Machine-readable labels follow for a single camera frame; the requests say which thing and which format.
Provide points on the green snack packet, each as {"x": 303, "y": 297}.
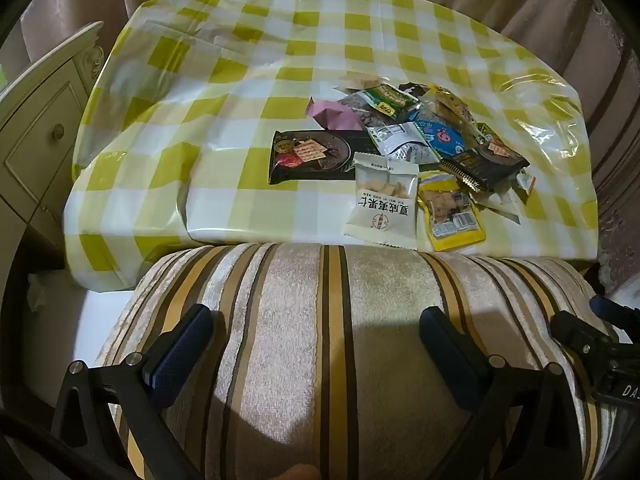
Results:
{"x": 390, "y": 97}

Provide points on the white nut packet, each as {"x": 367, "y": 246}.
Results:
{"x": 382, "y": 210}

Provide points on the clear empty wrapper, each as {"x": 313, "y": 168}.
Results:
{"x": 505, "y": 197}

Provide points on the blue cartoon snack packet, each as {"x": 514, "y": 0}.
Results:
{"x": 442, "y": 137}

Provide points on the yellow white checked tablecloth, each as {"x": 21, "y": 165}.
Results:
{"x": 250, "y": 60}

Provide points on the grey white snack packet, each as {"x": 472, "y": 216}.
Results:
{"x": 400, "y": 142}

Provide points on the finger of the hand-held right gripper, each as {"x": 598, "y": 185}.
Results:
{"x": 607, "y": 307}
{"x": 580, "y": 337}

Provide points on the yellow tofu packet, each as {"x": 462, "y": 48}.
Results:
{"x": 450, "y": 215}

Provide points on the large black biscuit packet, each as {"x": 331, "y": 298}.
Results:
{"x": 310, "y": 155}

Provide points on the cream cabinet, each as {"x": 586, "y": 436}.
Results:
{"x": 35, "y": 160}

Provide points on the clear biscuit packet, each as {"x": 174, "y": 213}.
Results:
{"x": 362, "y": 81}

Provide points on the striped beige cushion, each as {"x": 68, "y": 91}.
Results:
{"x": 300, "y": 335}

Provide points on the clear seed packet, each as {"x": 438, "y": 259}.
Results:
{"x": 367, "y": 116}

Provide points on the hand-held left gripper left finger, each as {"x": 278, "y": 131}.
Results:
{"x": 180, "y": 355}

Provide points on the small black snack packet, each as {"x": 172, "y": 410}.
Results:
{"x": 487, "y": 162}

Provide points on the pink snack packet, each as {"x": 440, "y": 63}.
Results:
{"x": 330, "y": 114}

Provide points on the beige crumbly cake packet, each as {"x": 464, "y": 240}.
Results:
{"x": 445, "y": 104}

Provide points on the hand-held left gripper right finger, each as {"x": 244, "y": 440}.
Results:
{"x": 450, "y": 360}

